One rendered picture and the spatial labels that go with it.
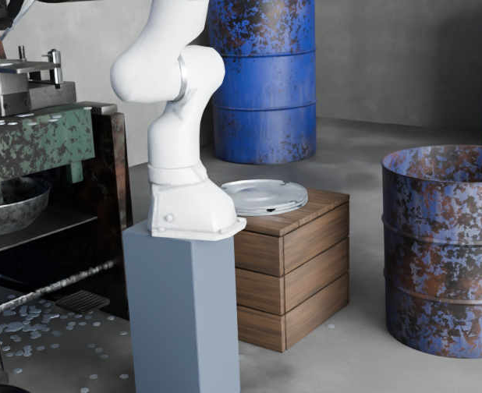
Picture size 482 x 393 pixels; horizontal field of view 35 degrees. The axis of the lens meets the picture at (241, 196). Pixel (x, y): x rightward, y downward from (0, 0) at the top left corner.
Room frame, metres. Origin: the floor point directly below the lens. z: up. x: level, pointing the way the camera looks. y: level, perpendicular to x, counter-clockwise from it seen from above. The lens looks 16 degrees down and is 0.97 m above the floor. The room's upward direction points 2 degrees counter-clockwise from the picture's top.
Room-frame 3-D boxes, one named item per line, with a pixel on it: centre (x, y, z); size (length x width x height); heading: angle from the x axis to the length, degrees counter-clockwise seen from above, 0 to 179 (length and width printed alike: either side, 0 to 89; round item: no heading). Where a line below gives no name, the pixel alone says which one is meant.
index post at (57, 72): (2.16, 0.51, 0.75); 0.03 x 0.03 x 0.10; 50
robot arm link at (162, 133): (1.64, 0.11, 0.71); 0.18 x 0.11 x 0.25; 124
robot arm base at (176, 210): (1.60, 0.11, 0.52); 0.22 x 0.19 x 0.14; 61
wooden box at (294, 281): (2.11, -0.05, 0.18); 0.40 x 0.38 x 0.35; 54
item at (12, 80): (2.00, 0.58, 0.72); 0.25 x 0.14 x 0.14; 50
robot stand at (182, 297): (1.62, 0.14, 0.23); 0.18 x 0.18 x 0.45; 61
